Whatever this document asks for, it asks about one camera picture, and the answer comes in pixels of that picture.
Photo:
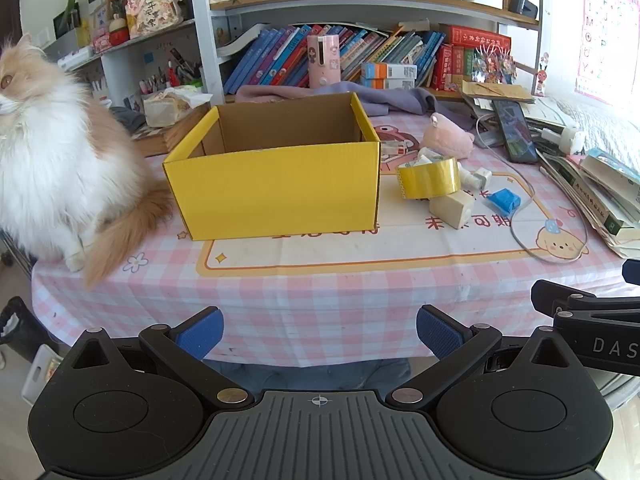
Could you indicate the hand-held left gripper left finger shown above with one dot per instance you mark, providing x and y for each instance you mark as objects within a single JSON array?
[{"x": 200, "y": 335}]

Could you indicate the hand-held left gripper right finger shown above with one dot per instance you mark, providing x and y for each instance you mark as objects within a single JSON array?
[{"x": 440, "y": 335}]

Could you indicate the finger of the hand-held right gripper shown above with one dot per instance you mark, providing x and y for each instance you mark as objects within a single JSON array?
[
  {"x": 632, "y": 271},
  {"x": 550, "y": 296}
]

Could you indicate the blue tape piece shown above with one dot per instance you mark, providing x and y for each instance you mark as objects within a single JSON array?
[{"x": 502, "y": 200}]

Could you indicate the small white plug adapter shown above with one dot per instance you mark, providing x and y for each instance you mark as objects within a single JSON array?
[{"x": 481, "y": 178}]

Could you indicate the yellow tape roll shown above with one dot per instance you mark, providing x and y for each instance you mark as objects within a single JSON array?
[{"x": 430, "y": 177}]

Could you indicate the yellow cardboard box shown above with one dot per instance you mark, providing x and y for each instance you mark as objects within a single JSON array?
[{"x": 275, "y": 190}]

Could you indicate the pink plush pig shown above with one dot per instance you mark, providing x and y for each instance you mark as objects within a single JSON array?
[{"x": 445, "y": 140}]

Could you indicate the pile of books and papers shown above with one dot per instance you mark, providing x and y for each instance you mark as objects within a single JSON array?
[{"x": 595, "y": 195}]

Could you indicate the white power adapter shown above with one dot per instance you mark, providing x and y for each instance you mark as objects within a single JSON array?
[{"x": 570, "y": 140}]

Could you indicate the white bed cover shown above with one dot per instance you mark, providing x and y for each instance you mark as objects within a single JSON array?
[{"x": 600, "y": 125}]

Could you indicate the white plastic bin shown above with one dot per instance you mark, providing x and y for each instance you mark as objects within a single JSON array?
[{"x": 42, "y": 375}]

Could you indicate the black smartphone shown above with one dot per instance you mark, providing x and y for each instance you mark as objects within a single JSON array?
[{"x": 515, "y": 132}]

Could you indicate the black bag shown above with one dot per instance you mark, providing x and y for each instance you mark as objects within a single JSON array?
[{"x": 17, "y": 332}]

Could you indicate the stack of loose papers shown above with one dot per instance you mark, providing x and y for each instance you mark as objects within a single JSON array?
[{"x": 545, "y": 110}]

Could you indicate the wooden tray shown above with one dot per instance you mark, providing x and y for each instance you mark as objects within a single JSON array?
[{"x": 170, "y": 137}]

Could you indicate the brown paper envelope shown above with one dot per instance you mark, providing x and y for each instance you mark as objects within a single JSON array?
[{"x": 495, "y": 91}]

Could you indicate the tissue pack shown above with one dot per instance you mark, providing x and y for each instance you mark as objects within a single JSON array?
[{"x": 167, "y": 107}]

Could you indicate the orange and white cat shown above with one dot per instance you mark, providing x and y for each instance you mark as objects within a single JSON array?
[{"x": 50, "y": 160}]

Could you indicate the colourful figurine ornament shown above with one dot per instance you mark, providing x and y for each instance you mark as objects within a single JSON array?
[{"x": 495, "y": 62}]

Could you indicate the purple cloth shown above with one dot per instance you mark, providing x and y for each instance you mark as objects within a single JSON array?
[{"x": 390, "y": 100}]

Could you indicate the red thick books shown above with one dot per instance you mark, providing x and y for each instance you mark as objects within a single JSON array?
[{"x": 457, "y": 62}]

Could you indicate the orange white carton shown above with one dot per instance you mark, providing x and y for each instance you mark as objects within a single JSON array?
[
  {"x": 387, "y": 71},
  {"x": 387, "y": 84}
]

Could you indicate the bunch of pens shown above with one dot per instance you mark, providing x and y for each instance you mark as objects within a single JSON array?
[{"x": 160, "y": 80}]

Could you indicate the row of blue books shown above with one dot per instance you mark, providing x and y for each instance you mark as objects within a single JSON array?
[{"x": 270, "y": 60}]

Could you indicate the small black device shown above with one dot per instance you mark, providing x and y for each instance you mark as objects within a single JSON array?
[{"x": 522, "y": 2}]

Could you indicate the pink cylinder bottle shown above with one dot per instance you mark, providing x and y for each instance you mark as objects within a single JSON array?
[{"x": 322, "y": 62}]

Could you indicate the white wooden bookshelf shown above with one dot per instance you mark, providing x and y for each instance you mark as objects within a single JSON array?
[{"x": 205, "y": 35}]

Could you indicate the red white doll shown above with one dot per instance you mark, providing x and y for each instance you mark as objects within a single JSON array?
[{"x": 118, "y": 32}]

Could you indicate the floral paper cat figure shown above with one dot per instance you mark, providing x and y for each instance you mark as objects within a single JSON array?
[{"x": 150, "y": 10}]

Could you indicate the rabbit wall sticker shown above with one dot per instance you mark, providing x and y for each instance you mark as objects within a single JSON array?
[{"x": 541, "y": 77}]

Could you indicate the alphabet wall poster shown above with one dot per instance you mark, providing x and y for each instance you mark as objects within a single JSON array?
[{"x": 605, "y": 35}]

